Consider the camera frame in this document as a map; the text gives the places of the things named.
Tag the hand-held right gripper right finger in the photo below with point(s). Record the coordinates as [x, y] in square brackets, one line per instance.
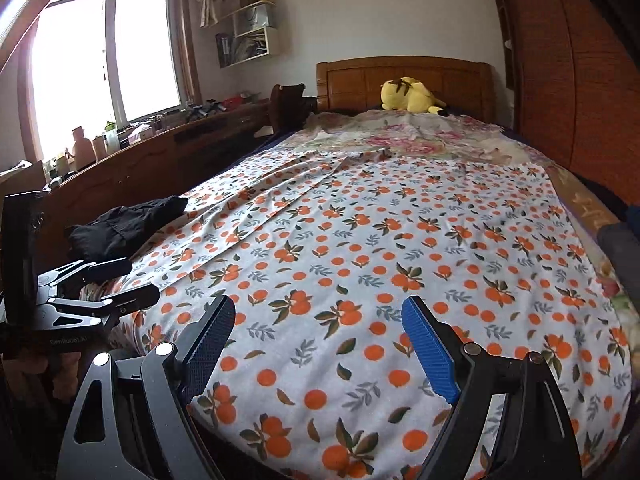
[430, 350]

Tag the green capped bottle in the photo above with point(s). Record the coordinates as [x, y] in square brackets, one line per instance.
[111, 137]

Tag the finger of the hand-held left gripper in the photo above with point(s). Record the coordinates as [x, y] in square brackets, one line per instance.
[130, 300]
[100, 269]

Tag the grey folded cloth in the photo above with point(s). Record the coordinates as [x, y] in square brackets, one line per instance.
[620, 242]

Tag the black coat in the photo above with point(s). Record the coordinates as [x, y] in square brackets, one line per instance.
[125, 225]

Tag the floral bed sheet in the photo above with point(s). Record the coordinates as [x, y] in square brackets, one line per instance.
[400, 132]

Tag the pink tissue box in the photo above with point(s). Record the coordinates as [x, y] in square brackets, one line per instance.
[140, 135]

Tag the black metal device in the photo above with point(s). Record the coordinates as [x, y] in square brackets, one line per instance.
[205, 111]

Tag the white paper bag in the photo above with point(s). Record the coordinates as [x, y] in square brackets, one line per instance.
[261, 19]

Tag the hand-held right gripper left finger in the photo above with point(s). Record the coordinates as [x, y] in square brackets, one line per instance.
[210, 340]

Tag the yellow plush toy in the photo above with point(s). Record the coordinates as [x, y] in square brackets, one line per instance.
[407, 95]

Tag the brown bottle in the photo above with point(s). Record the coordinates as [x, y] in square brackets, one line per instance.
[80, 147]

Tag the wooden chair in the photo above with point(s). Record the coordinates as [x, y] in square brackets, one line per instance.
[287, 107]

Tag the window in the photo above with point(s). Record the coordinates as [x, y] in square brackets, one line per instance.
[75, 70]

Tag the wooden slatted wardrobe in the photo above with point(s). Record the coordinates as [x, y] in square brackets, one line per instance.
[575, 70]

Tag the orange print blanket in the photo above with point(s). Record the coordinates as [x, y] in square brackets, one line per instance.
[375, 260]

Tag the white wall shelf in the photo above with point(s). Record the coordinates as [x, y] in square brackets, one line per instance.
[272, 42]

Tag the wooden desk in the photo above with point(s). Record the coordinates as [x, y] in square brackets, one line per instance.
[165, 160]

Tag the wooden bed headboard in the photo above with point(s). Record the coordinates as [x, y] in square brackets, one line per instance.
[350, 85]

